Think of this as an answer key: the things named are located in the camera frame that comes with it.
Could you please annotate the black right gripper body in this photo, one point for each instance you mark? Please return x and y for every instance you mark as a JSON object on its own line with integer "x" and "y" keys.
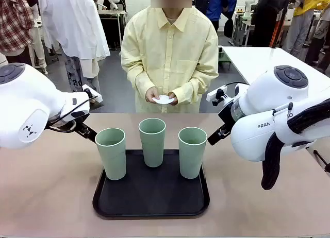
{"x": 227, "y": 118}

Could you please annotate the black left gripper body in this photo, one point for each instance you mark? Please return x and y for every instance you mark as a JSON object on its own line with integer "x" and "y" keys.
{"x": 82, "y": 128}

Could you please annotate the pale green plastic cup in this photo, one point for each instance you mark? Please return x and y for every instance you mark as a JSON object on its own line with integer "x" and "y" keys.
{"x": 153, "y": 150}
{"x": 190, "y": 158}
{"x": 111, "y": 158}

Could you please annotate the white paper doily coaster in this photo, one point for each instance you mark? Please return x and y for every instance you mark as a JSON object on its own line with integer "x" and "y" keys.
{"x": 162, "y": 100}

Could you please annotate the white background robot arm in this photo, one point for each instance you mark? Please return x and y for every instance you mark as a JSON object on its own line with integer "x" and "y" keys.
{"x": 248, "y": 3}
{"x": 113, "y": 1}

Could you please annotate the person's right forearm yellow sleeve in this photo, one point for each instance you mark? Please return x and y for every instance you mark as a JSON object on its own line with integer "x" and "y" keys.
{"x": 136, "y": 78}

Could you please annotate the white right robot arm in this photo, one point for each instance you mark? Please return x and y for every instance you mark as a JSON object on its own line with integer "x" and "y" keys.
{"x": 257, "y": 135}

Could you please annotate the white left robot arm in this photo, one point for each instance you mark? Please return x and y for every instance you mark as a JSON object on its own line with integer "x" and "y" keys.
{"x": 25, "y": 106}

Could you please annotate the person's left forearm yellow sleeve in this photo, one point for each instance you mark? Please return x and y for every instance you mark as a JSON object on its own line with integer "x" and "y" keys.
{"x": 196, "y": 86}

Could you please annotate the person's left hand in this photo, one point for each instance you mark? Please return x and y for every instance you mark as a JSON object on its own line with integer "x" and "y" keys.
{"x": 174, "y": 99}

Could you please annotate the person's right hand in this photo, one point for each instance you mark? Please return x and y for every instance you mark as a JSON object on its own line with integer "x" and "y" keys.
{"x": 150, "y": 95}

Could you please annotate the white table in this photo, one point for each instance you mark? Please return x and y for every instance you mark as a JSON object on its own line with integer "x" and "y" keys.
{"x": 257, "y": 60}

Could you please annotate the small white box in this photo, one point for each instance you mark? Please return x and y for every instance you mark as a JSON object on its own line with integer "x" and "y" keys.
{"x": 221, "y": 50}

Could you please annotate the person in yellow shirt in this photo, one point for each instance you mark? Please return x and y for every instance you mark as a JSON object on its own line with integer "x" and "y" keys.
{"x": 167, "y": 55}

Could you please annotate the black plastic tray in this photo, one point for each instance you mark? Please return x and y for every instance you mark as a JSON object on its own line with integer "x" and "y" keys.
{"x": 154, "y": 196}

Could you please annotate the black hanging bag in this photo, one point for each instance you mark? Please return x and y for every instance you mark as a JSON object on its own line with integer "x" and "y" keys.
{"x": 228, "y": 28}

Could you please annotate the black metal rod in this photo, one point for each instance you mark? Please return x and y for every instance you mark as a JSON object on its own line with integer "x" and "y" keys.
{"x": 321, "y": 159}

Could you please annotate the person in dark coat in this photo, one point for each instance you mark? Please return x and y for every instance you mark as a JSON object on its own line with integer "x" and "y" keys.
{"x": 268, "y": 21}

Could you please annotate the white round appliance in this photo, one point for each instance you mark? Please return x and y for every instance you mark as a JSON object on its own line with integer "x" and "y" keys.
{"x": 2, "y": 59}

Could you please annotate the figure in white shirt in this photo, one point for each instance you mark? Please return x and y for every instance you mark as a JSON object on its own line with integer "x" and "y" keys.
{"x": 72, "y": 21}

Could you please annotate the person in blue jacket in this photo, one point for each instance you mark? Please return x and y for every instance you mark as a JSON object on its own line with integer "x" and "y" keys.
{"x": 219, "y": 6}

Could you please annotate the workbench with green legs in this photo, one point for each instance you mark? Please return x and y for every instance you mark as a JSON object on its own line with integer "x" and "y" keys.
{"x": 113, "y": 15}

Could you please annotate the person in grey jacket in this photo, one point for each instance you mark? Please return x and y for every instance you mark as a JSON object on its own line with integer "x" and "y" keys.
{"x": 319, "y": 42}

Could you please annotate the person in plaid shirt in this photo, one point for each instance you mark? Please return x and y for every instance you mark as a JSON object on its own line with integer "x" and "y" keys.
{"x": 15, "y": 21}

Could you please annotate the person in yellow jacket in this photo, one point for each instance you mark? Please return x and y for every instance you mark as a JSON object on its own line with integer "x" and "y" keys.
{"x": 312, "y": 3}

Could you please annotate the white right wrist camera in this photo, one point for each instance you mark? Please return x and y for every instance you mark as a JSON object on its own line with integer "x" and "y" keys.
{"x": 213, "y": 95}

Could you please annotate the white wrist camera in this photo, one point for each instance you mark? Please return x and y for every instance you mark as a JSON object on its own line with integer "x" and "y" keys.
{"x": 85, "y": 87}
{"x": 213, "y": 95}

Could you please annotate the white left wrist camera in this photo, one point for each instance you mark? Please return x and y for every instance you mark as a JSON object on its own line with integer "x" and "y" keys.
{"x": 85, "y": 87}

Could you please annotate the orange and black post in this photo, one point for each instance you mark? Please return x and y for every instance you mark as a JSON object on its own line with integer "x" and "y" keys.
{"x": 277, "y": 29}

